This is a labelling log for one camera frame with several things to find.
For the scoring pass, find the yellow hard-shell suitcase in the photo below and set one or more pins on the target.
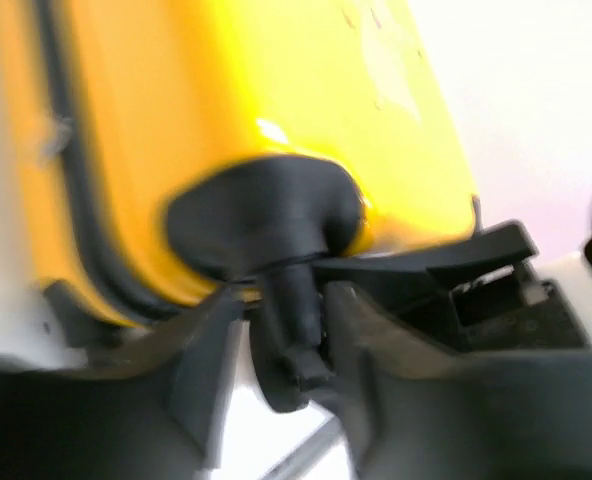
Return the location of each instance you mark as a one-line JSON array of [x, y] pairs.
[[169, 149]]

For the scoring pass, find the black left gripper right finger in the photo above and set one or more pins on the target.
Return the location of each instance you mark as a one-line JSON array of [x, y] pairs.
[[402, 400]]

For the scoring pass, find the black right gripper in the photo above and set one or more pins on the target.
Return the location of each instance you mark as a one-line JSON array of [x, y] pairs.
[[480, 294]]

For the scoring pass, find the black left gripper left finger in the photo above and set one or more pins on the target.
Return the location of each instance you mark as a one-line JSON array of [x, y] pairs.
[[189, 357]]

